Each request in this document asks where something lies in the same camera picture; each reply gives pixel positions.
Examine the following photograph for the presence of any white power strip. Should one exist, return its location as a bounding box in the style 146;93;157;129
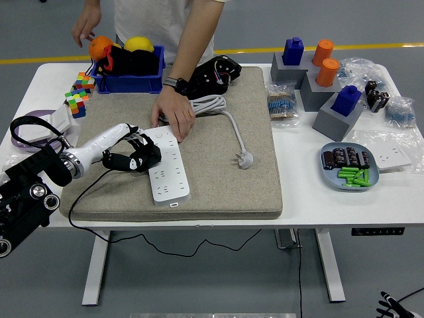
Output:
142;127;192;209

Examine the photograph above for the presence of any large crumpled clear bag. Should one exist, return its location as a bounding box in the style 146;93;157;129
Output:
337;57;388;97

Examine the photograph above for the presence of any black hanging cable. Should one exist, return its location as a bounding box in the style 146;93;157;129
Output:
295;228;304;318

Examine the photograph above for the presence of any clear bag of resistors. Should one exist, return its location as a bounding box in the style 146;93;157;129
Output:
266;83;301;129

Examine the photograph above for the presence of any yellow lemon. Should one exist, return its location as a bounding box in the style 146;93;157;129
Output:
124;36;155;53

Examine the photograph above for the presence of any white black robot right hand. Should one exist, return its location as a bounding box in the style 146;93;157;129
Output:
376;290;415;318

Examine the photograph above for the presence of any blue-grey tray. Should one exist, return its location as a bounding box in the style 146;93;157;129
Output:
320;142;380;192

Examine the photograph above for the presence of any white wall socket panel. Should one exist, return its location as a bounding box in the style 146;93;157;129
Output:
371;146;413;172

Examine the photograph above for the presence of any black pouch with red trim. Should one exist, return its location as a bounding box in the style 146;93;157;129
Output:
85;45;160;79

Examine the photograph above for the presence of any black plug with cord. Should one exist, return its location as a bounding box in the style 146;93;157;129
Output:
68;140;266;258

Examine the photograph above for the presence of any small bag of blue resistors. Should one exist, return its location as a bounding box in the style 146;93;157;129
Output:
384;95;417;129

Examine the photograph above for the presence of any clear bag of screws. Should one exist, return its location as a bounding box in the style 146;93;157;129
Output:
0;152;24;182

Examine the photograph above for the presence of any orange fruit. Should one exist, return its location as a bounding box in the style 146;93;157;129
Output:
88;35;115;62

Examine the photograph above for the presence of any person's right hand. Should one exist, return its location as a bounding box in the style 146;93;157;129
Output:
72;6;102;48

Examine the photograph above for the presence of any white table leg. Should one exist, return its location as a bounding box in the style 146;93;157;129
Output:
315;227;347;303
81;230;111;306

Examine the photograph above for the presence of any colourful puzzle cube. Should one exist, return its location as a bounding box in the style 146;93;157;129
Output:
64;88;91;119
74;72;96;94

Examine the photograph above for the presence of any blue square peg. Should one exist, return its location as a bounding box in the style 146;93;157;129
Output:
282;37;305;66
331;85;362;117

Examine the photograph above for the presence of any black wristwatch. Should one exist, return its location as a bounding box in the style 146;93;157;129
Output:
162;77;191;97

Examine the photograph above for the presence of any grey power strip cord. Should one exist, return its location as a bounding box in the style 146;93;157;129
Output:
158;95;255;170

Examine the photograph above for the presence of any black device with wires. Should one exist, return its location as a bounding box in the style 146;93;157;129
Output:
185;54;242;99

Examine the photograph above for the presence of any white switch panel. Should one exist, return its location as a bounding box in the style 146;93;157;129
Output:
16;114;56;143
51;104;79;132

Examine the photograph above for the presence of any wide grey holder block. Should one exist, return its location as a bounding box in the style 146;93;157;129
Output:
270;51;316;89

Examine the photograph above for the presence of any grey-brown fabric mat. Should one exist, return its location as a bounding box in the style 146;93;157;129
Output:
58;66;284;223

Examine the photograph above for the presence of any metal bracket under table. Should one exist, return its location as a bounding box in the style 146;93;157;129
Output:
274;228;303;249

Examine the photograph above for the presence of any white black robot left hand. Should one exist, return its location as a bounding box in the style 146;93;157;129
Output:
71;123;163;174

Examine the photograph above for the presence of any person's left hand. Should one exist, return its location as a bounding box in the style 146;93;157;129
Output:
150;87;196;143

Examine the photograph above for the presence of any blue plastic bin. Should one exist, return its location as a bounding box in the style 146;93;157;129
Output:
90;45;166;95

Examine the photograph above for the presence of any black table control panel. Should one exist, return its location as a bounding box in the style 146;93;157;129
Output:
350;227;405;237

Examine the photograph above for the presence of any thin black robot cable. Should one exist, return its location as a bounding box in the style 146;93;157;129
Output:
397;286;424;303

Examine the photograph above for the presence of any orange cylinder peg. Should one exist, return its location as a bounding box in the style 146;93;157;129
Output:
311;39;335;68
315;58;341;88

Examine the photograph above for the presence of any purple plate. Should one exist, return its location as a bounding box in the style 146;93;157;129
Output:
10;109;72;152

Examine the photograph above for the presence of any clear bag around wall socket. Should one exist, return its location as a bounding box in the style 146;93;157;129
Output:
352;128;424;174

